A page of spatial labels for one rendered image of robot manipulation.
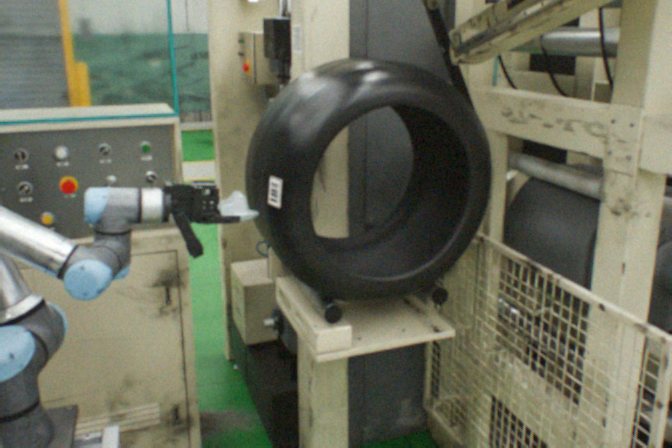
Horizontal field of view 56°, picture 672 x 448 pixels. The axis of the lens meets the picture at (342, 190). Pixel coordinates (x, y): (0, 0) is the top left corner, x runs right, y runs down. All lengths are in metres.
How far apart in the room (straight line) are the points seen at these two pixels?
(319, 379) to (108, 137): 0.98
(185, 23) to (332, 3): 8.84
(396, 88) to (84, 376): 1.42
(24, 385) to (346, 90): 0.87
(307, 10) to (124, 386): 1.35
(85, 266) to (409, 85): 0.75
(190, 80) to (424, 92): 9.17
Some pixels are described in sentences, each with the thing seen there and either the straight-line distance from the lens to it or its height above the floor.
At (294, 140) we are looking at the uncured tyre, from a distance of 1.33.
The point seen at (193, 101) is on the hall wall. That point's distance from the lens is 10.51.
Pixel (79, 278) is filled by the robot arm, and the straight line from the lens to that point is 1.27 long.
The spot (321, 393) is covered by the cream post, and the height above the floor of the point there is 0.45.
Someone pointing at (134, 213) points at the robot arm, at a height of 1.17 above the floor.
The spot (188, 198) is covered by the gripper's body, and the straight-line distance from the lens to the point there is 1.39.
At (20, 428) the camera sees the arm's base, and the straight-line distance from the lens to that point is 1.46.
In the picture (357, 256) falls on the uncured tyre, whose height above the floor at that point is 0.93.
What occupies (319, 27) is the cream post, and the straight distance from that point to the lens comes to 1.71.
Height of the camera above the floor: 1.55
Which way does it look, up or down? 15 degrees down
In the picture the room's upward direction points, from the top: straight up
